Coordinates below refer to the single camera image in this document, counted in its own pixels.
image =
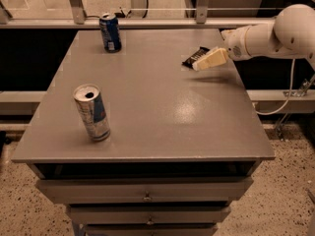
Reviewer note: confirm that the top grey drawer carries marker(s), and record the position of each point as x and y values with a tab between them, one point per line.
144	191

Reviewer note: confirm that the grey drawer cabinet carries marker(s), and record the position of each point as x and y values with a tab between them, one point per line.
166	122

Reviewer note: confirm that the grey drawer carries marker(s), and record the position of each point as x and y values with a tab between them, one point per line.
154	230
144	191
148	214

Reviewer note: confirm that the blue pepsi can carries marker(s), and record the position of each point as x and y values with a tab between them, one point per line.
109	28

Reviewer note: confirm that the grey metal railing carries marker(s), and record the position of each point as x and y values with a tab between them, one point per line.
155	14

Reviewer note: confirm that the silver blue redbull can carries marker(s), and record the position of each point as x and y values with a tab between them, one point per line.
92	111

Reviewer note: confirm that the black rxbar chocolate wrapper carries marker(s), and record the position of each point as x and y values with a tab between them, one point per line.
193	58

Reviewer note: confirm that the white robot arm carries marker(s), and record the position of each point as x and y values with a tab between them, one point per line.
291	35

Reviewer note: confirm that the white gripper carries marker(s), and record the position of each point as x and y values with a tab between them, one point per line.
235	45

